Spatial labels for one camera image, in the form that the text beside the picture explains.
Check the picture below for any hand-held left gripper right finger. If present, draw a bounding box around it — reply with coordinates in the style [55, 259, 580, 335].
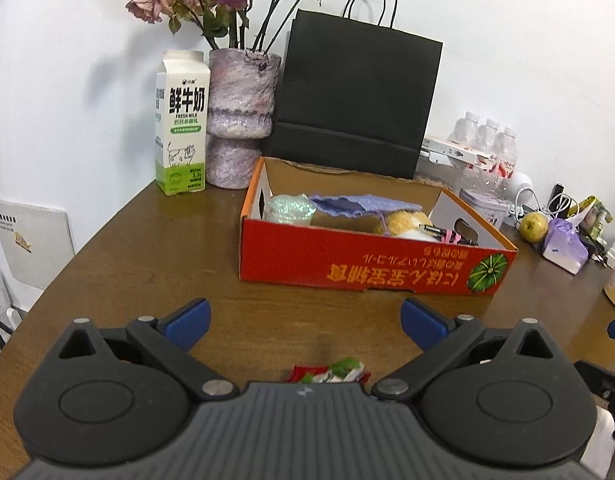
[371, 298, 555, 403]

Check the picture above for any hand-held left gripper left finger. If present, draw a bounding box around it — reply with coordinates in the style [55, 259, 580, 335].
[58, 298, 239, 403]

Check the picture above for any red cardboard box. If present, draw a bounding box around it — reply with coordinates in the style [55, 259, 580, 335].
[239, 156, 519, 299]

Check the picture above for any black braided cable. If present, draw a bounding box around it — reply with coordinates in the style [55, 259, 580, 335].
[419, 224, 463, 245]

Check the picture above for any red green snack wrapper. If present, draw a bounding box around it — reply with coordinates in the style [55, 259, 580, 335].
[287, 357, 373, 386]

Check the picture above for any yellow white plush toy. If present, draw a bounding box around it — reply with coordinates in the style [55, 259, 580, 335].
[384, 209, 436, 240]

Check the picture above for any purple drawstring pouch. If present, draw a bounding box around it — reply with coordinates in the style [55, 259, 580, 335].
[307, 192, 423, 221]

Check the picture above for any iridescent plastic bag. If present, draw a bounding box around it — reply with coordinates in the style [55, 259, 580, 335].
[264, 193, 316, 225]

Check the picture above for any purple tissue pack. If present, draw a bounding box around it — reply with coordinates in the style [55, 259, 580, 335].
[541, 217, 591, 276]

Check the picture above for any green snack packet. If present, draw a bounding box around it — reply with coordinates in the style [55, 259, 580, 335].
[579, 195, 615, 236]

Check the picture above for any white tin box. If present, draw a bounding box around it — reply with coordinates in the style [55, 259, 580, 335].
[458, 187, 513, 229]

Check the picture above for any green apple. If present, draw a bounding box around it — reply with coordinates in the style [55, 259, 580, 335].
[518, 211, 549, 244]

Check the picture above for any clear plastic container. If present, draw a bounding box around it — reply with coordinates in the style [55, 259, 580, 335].
[414, 159, 469, 194]

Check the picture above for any round white gadget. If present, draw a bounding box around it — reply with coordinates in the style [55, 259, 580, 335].
[504, 171, 536, 206]

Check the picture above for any flat white carton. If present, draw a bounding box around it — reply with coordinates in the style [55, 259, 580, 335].
[421, 134, 493, 169]

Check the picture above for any white green milk carton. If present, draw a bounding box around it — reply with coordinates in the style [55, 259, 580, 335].
[154, 49, 209, 196]

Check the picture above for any purple stone vase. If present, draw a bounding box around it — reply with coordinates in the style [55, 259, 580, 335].
[206, 47, 283, 190]

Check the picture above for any black paper bag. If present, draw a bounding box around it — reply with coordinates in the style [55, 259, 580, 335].
[261, 0, 445, 181]

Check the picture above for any white wall panel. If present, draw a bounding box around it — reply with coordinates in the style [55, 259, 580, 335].
[0, 198, 76, 291]

